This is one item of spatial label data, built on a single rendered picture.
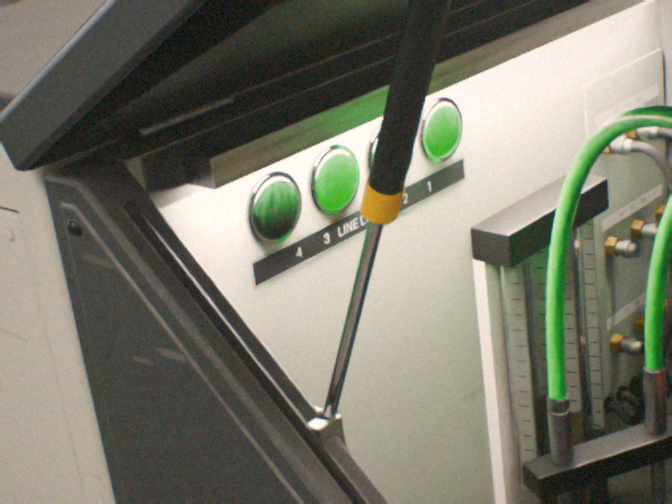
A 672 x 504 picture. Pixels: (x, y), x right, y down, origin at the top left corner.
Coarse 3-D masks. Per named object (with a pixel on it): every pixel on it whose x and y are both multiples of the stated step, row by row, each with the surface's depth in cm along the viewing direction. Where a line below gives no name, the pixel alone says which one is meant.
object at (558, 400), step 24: (624, 120) 85; (648, 120) 83; (600, 144) 89; (576, 168) 92; (576, 192) 94; (552, 240) 98; (552, 264) 99; (552, 288) 100; (552, 312) 101; (552, 336) 102; (552, 360) 103; (552, 384) 104; (552, 408) 105
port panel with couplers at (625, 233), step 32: (640, 64) 120; (608, 96) 117; (640, 96) 121; (640, 128) 119; (608, 160) 119; (640, 160) 123; (608, 192) 120; (640, 192) 124; (608, 224) 121; (640, 224) 123; (608, 256) 122; (640, 256) 126; (608, 288) 123; (640, 288) 127; (608, 320) 124; (640, 320) 127; (608, 352) 125; (608, 384) 126
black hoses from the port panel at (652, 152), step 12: (660, 132) 118; (636, 144) 115; (648, 144) 115; (660, 156) 114; (660, 168) 115; (636, 384) 129; (624, 396) 128; (612, 408) 126; (636, 408) 126; (624, 420) 126; (636, 420) 125
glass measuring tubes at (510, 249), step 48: (480, 240) 106; (528, 240) 105; (576, 240) 114; (480, 288) 108; (528, 288) 110; (576, 288) 116; (480, 336) 110; (528, 336) 113; (576, 336) 114; (528, 384) 110; (576, 384) 116; (528, 432) 112; (576, 432) 118
